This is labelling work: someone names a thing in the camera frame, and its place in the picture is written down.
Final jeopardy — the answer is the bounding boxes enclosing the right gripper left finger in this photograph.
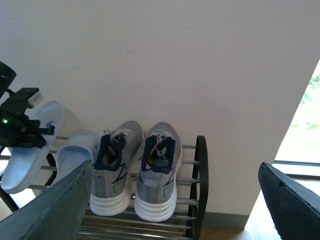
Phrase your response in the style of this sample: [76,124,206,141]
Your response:
[0,160,93,240]

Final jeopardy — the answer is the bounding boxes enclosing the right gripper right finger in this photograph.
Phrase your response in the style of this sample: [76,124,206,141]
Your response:
[258,162,320,240]

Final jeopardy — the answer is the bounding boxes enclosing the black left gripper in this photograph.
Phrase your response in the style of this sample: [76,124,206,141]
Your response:
[0,62,55,149]

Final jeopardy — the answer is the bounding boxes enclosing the light blue slide sandal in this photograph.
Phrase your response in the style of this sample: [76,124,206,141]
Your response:
[1,100,65,194]
[52,130,100,185]

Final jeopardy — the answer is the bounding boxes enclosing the grey knit sneaker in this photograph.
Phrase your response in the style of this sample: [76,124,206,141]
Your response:
[134,122,183,222]
[89,120,145,216]

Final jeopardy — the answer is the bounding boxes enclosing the black metal shoe rack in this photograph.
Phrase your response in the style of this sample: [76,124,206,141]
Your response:
[9,135,209,240]

